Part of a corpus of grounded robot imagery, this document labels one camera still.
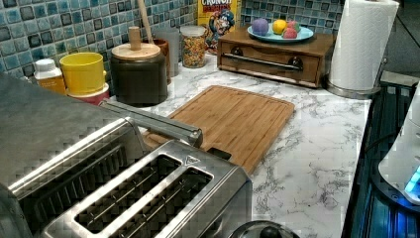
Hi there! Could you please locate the black canister with wooden lid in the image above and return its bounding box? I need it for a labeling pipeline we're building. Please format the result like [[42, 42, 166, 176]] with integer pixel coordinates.
[[111, 27, 167, 106]]

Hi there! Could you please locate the white-capped orange bottle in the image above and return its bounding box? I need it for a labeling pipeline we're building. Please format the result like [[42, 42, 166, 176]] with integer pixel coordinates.
[[34, 59, 66, 95]]

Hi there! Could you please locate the stainless steel two-slot toaster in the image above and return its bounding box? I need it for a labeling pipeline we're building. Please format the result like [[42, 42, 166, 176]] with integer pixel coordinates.
[[42, 141, 252, 238]]

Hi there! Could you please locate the bamboo cutting board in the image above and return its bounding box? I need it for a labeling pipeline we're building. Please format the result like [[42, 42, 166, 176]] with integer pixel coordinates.
[[142, 84, 296, 175]]

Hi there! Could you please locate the yellow toy lemon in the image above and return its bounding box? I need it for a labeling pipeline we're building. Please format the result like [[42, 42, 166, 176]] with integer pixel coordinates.
[[272, 19, 287, 35]]

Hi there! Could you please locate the stainless steel toaster oven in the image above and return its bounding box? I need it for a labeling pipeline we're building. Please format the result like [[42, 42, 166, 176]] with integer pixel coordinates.
[[0, 72, 147, 238]]

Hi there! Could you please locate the pink bowl under yellow cup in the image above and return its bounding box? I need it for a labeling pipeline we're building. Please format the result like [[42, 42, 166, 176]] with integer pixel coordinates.
[[67, 83, 109, 105]]

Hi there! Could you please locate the red toy strawberry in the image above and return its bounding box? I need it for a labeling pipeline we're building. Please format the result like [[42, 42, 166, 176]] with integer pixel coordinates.
[[282, 28, 297, 39]]

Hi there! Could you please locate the shiny metal kettle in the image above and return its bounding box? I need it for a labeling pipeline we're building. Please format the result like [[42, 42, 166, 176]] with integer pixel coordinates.
[[228, 220, 300, 238]]

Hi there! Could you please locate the wooden drawer box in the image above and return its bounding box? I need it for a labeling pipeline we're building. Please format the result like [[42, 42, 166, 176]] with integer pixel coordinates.
[[217, 27, 335, 88]]

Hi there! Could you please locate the grey tumbler cup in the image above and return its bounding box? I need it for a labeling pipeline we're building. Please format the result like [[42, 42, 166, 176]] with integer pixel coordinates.
[[155, 28, 179, 77]]

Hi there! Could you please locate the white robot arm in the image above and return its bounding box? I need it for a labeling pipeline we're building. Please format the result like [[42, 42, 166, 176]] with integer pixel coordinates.
[[378, 86, 420, 205]]

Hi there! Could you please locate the light blue plate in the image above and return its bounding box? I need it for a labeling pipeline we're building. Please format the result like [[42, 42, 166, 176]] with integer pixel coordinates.
[[247, 25, 314, 44]]

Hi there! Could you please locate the brown utensil holder cup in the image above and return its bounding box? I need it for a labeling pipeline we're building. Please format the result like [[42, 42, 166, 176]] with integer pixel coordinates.
[[138, 39, 170, 90]]

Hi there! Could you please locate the purple toy fruit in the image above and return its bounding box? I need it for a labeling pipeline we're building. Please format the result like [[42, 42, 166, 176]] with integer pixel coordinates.
[[252, 18, 268, 36]]

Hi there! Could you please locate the pink toy fruit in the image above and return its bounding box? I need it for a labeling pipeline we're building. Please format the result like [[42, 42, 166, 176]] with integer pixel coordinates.
[[287, 21, 300, 33]]

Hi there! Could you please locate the yellow plastic cup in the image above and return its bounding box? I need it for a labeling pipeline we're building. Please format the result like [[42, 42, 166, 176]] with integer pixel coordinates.
[[59, 53, 106, 95]]

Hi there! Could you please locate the wooden spoon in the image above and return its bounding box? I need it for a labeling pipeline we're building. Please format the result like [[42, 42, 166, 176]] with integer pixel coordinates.
[[137, 0, 155, 45]]

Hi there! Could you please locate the yellow cereal box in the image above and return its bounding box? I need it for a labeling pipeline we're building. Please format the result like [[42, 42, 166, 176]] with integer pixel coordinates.
[[197, 0, 242, 55]]

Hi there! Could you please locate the clear jar of cereal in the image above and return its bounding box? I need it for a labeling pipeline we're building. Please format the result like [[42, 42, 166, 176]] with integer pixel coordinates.
[[180, 26, 205, 68]]

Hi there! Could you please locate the paper towel roll on holder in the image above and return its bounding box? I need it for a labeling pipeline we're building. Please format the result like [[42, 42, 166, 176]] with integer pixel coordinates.
[[324, 0, 399, 99]]

